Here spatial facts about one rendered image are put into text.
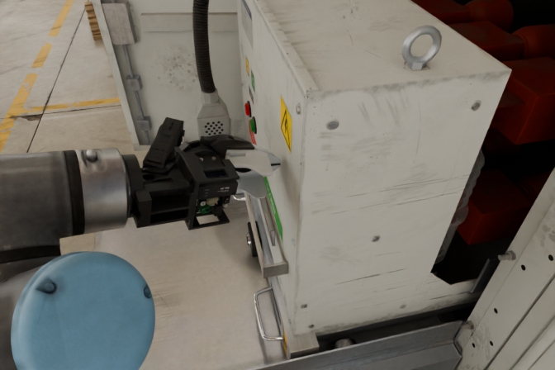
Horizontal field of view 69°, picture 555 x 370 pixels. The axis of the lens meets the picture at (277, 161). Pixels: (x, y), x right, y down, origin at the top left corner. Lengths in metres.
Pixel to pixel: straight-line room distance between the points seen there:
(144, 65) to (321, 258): 0.76
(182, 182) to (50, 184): 0.13
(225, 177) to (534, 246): 0.41
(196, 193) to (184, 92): 0.73
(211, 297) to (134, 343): 0.59
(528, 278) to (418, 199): 0.19
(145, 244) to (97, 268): 0.71
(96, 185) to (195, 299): 0.49
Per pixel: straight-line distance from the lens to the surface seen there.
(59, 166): 0.44
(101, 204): 0.44
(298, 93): 0.42
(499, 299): 0.73
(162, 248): 0.98
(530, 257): 0.65
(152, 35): 1.11
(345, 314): 0.72
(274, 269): 0.65
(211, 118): 0.90
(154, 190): 0.45
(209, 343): 0.83
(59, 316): 0.28
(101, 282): 0.29
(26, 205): 0.43
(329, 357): 0.76
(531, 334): 0.70
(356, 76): 0.43
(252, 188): 0.54
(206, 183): 0.46
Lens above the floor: 1.58
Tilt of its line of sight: 40 degrees down
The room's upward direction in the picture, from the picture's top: straight up
